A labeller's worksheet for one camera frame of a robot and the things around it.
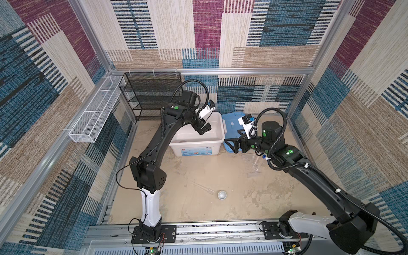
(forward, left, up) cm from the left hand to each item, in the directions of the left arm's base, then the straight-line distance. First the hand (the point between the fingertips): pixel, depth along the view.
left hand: (204, 118), depth 82 cm
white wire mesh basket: (+7, +65, -10) cm, 67 cm away
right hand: (-14, -13, +1) cm, 19 cm away
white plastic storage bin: (+3, +11, -24) cm, 26 cm away
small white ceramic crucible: (-30, -9, -27) cm, 41 cm away
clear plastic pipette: (-27, -2, -27) cm, 39 cm away
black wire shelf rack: (+32, +37, -7) cm, 49 cm away
